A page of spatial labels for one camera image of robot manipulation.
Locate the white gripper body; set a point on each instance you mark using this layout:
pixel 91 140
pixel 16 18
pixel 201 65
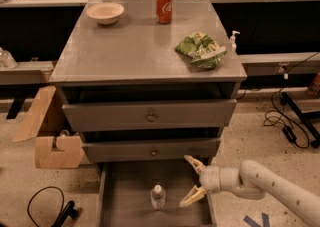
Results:
pixel 209 178

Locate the clear plastic container left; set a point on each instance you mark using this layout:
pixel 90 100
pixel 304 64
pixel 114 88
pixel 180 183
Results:
pixel 6 60

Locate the black stand foot left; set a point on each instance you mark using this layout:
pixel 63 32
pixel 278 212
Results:
pixel 67 211

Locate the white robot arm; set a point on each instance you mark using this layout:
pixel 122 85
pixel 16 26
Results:
pixel 252 181

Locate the clear plastic water bottle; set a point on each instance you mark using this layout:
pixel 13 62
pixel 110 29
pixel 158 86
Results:
pixel 158 197

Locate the green chip bag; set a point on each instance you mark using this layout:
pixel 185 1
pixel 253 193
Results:
pixel 204 51

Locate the notched wooden block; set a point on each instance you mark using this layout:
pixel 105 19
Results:
pixel 58 153

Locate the grey top drawer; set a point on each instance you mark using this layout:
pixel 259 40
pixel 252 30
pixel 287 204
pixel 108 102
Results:
pixel 149 115

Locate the grey open bottom drawer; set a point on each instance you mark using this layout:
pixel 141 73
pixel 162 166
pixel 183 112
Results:
pixel 124 199

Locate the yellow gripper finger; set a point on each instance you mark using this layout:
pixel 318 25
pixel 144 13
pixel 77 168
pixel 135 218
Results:
pixel 194 195
pixel 197 165

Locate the white ceramic bowl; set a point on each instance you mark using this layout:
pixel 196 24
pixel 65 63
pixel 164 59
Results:
pixel 105 13

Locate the grey middle drawer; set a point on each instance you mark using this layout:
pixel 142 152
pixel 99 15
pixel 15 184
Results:
pixel 145 150

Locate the red cola can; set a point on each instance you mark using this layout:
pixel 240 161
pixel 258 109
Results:
pixel 164 11

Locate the white pump dispenser bottle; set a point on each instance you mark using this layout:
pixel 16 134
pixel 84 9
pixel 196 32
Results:
pixel 233 39

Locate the leaning wooden board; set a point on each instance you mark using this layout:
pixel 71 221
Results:
pixel 33 119

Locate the orange bottle at right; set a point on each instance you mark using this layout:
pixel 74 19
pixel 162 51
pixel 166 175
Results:
pixel 314 87

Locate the grey drawer cabinet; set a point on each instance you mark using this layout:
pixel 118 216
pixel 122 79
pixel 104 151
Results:
pixel 134 60

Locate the black stand leg right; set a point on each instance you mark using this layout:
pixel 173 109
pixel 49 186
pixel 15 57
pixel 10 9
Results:
pixel 305 118

